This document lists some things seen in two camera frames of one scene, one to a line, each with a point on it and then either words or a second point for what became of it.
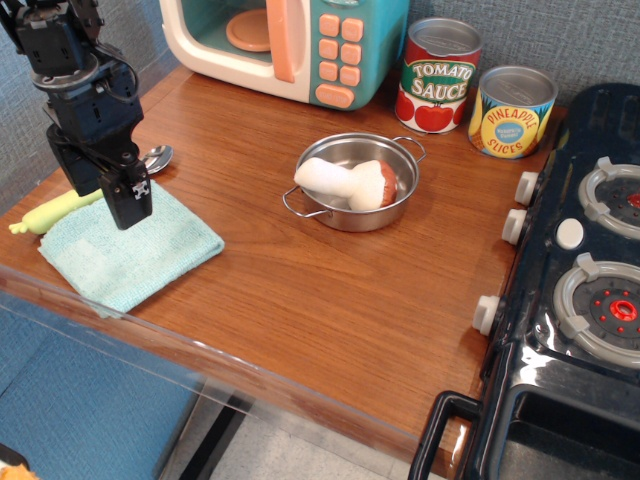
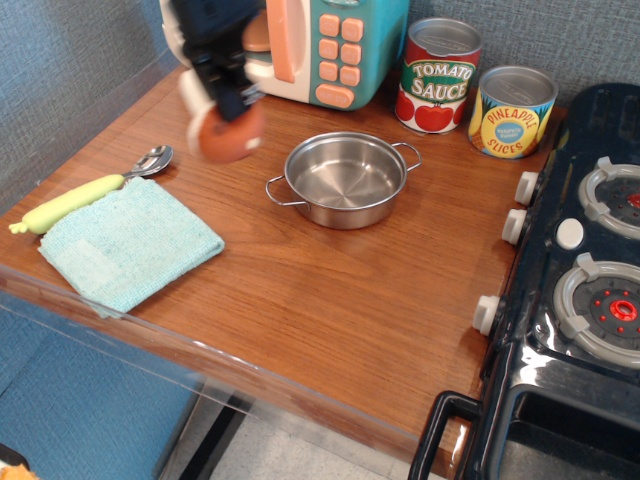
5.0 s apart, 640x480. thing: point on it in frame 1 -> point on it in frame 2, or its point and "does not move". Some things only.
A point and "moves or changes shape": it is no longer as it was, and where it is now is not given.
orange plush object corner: [17, 472] does not move
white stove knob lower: [485, 313] does not move
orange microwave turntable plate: [249, 30] does not move
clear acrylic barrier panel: [89, 394] does not move
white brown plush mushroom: [366, 185] -> [218, 139]
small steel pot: [347, 151] moves or changes shape
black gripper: [94, 100] -> [219, 59]
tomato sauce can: [442, 57] does not move
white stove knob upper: [525, 188] does not move
